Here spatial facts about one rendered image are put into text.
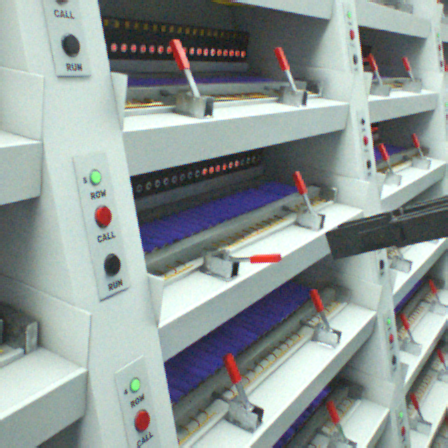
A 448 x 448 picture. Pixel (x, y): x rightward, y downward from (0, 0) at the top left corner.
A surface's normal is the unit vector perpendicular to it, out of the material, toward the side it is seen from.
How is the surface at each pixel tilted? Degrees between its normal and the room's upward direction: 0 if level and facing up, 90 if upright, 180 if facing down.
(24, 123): 90
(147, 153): 109
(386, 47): 90
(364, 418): 19
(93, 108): 90
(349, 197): 90
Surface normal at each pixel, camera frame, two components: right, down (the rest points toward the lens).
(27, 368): 0.13, -0.94
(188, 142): 0.85, 0.26
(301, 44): -0.51, 0.20
